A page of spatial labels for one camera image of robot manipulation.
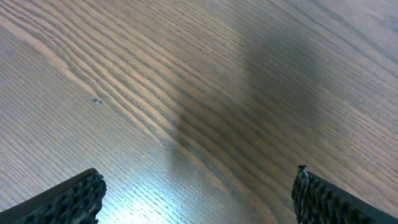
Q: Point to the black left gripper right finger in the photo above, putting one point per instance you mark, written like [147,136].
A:
[317,201]

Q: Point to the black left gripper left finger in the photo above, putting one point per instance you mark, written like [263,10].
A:
[77,200]

